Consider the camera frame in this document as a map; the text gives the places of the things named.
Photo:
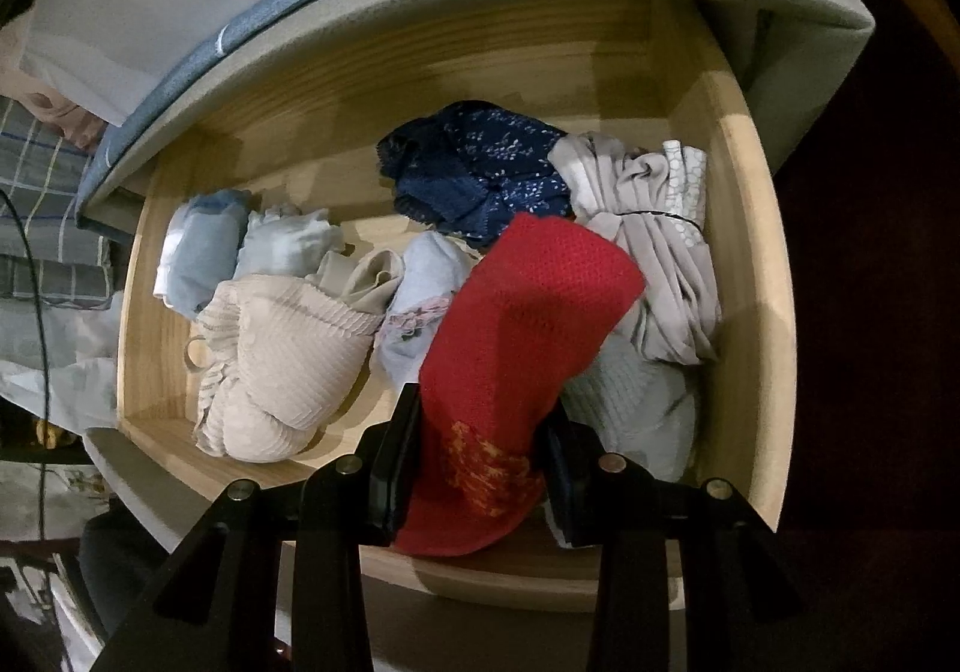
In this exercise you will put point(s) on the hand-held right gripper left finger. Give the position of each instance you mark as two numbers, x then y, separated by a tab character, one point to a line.
401	466

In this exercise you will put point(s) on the black elastic band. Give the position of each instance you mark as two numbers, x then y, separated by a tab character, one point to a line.
660	215

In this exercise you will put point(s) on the grey-beige underwear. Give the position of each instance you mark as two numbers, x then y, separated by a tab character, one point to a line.
652	259

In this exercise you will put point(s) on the floral light blue underwear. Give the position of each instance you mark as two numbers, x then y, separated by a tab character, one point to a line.
427	289

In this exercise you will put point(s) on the beige smooth underwear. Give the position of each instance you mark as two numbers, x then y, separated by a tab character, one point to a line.
367	282

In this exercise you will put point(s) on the wooden drawer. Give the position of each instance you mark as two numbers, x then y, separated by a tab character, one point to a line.
300	109

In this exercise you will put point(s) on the plaid quilt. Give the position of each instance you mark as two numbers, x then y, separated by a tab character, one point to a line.
37	162

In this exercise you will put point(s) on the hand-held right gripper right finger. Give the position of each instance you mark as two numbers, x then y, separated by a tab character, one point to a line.
562	488

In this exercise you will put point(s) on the grey textured underwear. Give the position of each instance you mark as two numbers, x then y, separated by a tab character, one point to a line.
637	402

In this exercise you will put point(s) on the navy lace underwear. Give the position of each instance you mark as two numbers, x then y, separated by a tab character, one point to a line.
465	169

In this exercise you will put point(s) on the red knit sock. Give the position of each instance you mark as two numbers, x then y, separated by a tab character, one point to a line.
517	327

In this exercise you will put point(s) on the beige ribbed underwear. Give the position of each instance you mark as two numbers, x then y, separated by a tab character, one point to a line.
285	357

